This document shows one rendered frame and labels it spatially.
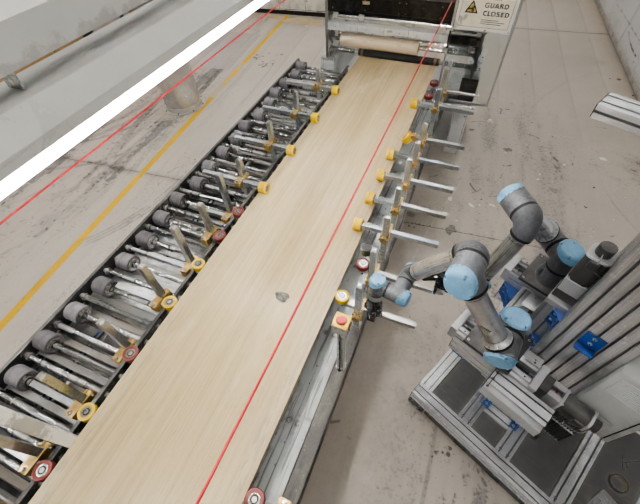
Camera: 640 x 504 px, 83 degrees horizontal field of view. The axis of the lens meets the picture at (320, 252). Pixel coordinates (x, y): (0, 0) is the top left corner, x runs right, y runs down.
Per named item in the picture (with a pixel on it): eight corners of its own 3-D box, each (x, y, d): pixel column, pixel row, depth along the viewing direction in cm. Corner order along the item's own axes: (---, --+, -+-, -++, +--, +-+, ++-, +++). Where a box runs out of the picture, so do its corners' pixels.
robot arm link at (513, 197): (551, 258, 182) (506, 217, 149) (535, 236, 191) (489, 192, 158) (575, 245, 176) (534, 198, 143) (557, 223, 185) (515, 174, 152)
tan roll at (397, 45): (473, 59, 346) (477, 45, 336) (471, 64, 339) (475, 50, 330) (333, 41, 384) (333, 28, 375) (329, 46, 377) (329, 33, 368)
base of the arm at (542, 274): (572, 277, 184) (582, 265, 176) (558, 294, 178) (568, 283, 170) (543, 260, 191) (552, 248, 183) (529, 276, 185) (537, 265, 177)
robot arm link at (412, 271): (483, 223, 131) (400, 260, 173) (473, 243, 125) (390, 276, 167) (504, 245, 132) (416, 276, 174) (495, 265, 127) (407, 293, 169)
